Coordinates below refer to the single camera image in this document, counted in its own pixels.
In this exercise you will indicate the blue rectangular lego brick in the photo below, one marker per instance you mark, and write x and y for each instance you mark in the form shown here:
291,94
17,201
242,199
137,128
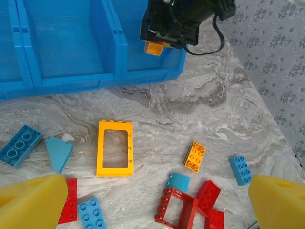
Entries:
91,214
19,145
240,170

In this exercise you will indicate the red lego window frame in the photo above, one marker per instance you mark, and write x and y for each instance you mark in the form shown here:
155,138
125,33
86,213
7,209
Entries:
164,205

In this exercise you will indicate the yellow lego piece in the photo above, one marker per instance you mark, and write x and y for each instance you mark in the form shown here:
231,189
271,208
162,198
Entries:
155,48

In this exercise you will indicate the yellow lego window frame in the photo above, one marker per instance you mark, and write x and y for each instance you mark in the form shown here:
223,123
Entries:
101,148

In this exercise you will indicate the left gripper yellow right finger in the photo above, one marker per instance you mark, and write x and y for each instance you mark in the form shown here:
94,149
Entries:
278,205

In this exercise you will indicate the light blue sloped lego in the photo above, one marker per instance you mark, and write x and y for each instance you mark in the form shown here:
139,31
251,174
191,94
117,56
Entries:
58,152

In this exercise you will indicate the small red lego brick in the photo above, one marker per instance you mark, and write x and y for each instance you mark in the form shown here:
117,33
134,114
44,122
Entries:
215,220

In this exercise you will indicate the long red lego brick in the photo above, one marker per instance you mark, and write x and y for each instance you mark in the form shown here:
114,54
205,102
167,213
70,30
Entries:
71,202

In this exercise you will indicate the light blue curved lego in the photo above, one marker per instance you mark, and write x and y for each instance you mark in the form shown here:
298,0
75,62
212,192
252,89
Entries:
179,182

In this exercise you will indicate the blue plastic bin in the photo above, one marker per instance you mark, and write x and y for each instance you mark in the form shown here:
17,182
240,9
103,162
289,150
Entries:
143,64
66,47
9,71

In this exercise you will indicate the yellow lego brick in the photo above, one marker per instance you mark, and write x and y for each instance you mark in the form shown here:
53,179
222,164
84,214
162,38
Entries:
194,156

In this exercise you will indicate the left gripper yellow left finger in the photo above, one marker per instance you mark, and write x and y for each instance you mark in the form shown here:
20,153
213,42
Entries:
28,205

